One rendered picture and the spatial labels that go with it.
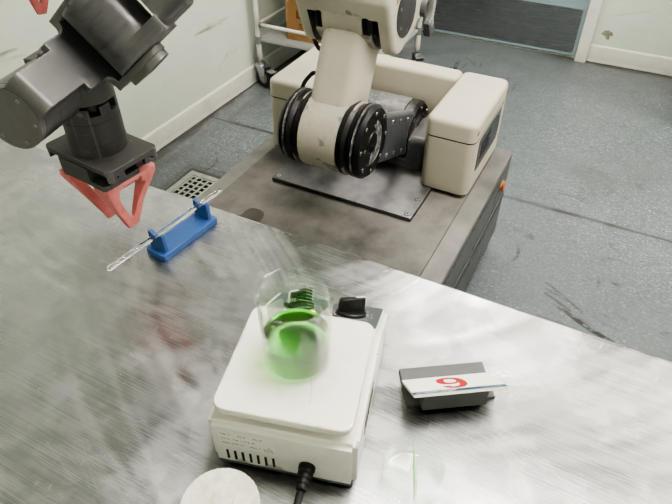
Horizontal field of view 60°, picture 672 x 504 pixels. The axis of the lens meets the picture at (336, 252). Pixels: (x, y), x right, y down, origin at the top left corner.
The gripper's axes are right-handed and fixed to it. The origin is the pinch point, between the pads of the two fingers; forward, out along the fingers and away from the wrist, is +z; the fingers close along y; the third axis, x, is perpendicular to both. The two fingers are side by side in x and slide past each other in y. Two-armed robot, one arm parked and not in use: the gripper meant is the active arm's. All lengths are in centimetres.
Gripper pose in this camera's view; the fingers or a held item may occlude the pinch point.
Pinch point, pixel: (121, 214)
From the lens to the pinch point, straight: 71.4
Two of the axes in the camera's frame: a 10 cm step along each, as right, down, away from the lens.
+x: 5.5, -5.5, 6.3
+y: 8.3, 3.6, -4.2
